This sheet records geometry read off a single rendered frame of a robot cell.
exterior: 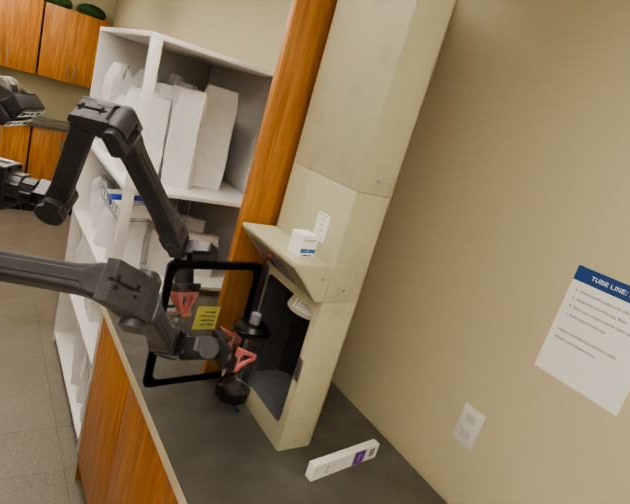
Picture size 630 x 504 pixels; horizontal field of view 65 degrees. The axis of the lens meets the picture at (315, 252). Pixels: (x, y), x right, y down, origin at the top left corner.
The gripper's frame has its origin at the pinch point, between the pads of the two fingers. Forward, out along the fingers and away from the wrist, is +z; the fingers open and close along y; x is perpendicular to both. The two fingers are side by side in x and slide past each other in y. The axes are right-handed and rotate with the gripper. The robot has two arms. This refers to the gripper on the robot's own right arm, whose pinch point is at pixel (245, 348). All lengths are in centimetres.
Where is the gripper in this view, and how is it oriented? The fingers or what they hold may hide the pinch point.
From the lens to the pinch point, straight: 143.9
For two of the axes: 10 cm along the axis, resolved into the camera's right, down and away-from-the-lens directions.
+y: -5.6, -3.8, 7.3
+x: -3.3, 9.2, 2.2
